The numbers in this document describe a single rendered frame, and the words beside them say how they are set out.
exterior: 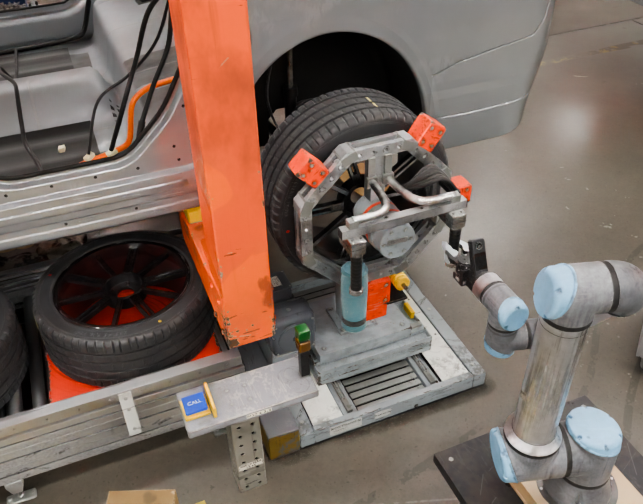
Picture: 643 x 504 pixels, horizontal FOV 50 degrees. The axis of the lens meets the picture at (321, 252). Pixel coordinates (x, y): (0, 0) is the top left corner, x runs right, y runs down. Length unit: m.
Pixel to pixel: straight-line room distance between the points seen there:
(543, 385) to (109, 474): 1.63
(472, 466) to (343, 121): 1.15
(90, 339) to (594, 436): 1.61
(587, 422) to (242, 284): 1.06
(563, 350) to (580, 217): 2.35
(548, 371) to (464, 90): 1.41
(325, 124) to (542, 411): 1.06
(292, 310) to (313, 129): 0.74
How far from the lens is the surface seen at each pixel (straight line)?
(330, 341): 2.72
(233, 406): 2.23
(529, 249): 3.65
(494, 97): 2.91
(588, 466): 2.05
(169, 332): 2.47
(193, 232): 2.55
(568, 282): 1.54
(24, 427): 2.49
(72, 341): 2.51
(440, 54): 2.68
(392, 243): 2.17
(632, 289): 1.60
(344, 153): 2.10
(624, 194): 4.24
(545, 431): 1.89
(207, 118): 1.81
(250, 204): 1.97
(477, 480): 2.27
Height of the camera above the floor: 2.16
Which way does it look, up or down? 38 degrees down
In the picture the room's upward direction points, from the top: 1 degrees counter-clockwise
